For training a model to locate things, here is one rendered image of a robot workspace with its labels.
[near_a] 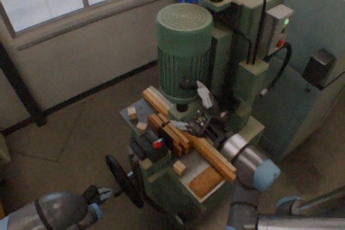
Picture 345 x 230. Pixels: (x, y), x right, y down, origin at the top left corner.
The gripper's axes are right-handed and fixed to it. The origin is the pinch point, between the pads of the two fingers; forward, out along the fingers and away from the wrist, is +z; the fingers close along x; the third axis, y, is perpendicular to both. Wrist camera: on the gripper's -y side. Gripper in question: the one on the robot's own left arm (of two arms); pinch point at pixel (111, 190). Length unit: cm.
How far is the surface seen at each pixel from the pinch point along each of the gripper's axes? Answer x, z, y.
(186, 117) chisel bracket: 5, 18, -50
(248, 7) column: 10, 13, -100
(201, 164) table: 21.1, 22.4, -35.5
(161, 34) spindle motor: 1, -9, -83
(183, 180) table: 22.3, 13.0, -30.3
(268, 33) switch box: 14, 26, -95
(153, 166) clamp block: 11.5, 4.9, -30.2
